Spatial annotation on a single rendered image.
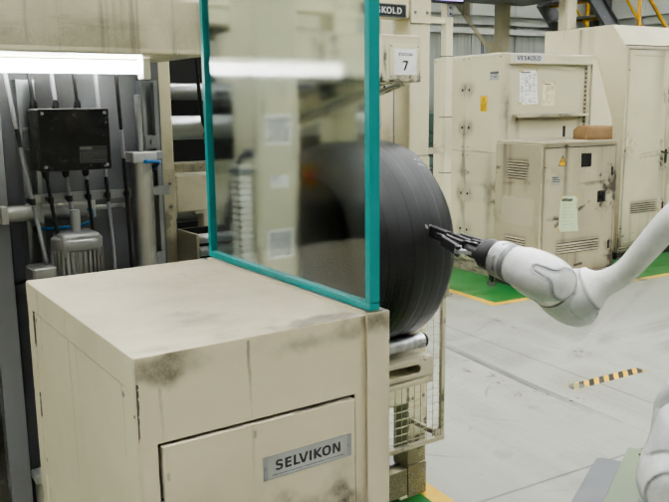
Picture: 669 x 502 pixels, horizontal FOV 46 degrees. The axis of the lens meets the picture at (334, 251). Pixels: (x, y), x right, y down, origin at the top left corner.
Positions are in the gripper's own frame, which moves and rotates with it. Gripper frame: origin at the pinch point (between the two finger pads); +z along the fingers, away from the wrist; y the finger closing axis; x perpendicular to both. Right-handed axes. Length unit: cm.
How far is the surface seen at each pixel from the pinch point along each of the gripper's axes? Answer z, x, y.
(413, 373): 9.6, 44.2, -4.6
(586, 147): 285, 46, -417
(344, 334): -60, -9, 71
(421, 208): 6.7, -5.3, 1.3
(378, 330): -60, -8, 65
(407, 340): 11.7, 34.6, -3.0
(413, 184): 11.2, -10.6, 1.0
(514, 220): 309, 111, -368
